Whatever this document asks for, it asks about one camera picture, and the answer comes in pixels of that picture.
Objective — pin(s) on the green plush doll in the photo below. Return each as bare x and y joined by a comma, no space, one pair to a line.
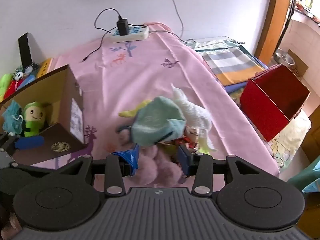
33,116

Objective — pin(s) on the red open box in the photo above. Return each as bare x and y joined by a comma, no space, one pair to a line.
260,110

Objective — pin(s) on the black rectangular box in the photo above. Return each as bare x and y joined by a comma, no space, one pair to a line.
25,51

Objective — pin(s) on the pink plush cloth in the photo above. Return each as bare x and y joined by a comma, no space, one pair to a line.
160,166

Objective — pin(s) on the window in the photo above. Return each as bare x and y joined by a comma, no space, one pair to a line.
307,0

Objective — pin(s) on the dark green fabric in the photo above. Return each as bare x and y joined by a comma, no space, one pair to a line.
306,175

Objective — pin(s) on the red patterned silk scarf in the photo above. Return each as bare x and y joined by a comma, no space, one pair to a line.
190,136

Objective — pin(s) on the person's left hand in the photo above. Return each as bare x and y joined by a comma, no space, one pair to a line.
15,221

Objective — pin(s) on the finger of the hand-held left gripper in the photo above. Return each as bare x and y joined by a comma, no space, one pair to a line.
28,143

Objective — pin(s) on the teal knitted cloth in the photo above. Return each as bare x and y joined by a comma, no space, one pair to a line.
12,117

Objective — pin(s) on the striped grey orange folded cloth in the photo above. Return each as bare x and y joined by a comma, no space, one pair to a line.
230,65

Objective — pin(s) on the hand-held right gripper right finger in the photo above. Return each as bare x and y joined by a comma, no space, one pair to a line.
185,160

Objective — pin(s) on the light green sheer cloth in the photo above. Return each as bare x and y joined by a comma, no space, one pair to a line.
215,43

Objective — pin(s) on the pink printed bedsheet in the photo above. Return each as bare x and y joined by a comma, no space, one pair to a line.
150,75

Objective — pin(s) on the wooden door frame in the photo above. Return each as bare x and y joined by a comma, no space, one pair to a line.
273,17

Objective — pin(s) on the metal pot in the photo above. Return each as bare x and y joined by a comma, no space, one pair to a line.
283,58

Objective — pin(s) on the yellow book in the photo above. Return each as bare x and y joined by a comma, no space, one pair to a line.
45,68

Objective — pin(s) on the red soft toy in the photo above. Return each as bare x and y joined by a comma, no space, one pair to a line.
11,90

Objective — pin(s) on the flat cardboard piece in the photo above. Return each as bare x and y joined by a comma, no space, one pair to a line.
301,66

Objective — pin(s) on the yellow towel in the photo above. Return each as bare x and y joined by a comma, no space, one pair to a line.
130,113

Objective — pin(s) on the white towel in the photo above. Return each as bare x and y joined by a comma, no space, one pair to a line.
195,115

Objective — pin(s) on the pale green cloth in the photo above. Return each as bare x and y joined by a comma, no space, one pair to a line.
155,120

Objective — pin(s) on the black charger plug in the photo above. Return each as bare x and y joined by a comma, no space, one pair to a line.
123,26

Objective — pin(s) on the brown cardboard box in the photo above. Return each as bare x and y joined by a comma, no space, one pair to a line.
62,87

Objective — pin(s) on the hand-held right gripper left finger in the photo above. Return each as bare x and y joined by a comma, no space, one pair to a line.
130,158

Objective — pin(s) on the white power strip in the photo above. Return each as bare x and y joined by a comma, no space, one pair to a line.
137,33

